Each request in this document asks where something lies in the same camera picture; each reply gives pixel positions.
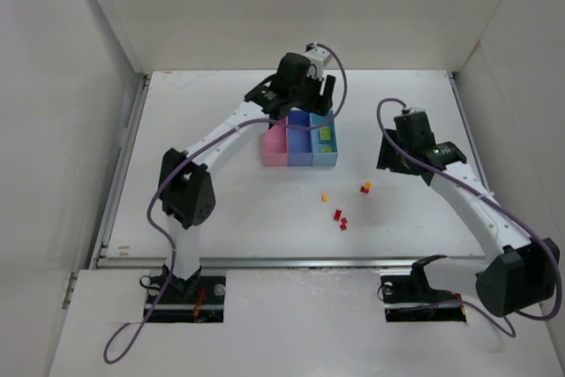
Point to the red lego with orange top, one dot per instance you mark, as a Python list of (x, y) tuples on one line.
[(366, 188)]

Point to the right aluminium rail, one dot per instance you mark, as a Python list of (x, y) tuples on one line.
[(475, 159)]

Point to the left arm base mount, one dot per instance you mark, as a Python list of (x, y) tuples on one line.
[(200, 300)]

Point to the dark blue container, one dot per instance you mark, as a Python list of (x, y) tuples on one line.
[(300, 152)]

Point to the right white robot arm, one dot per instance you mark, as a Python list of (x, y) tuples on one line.
[(519, 270)]

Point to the aluminium rail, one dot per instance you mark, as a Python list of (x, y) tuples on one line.
[(475, 159), (249, 263), (119, 162)]

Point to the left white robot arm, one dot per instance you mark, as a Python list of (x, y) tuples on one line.
[(186, 181)]

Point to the front aluminium rail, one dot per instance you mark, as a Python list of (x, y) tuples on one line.
[(249, 263)]

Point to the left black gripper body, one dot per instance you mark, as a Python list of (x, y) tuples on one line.
[(321, 97)]

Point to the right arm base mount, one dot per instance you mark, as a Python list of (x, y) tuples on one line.
[(410, 298)]

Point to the light blue container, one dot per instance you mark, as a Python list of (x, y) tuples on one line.
[(323, 141)]

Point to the pink container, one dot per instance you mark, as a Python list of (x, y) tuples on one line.
[(274, 147)]

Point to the left aluminium rail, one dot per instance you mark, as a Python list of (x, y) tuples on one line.
[(119, 162)]

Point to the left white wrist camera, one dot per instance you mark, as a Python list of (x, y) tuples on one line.
[(318, 55)]

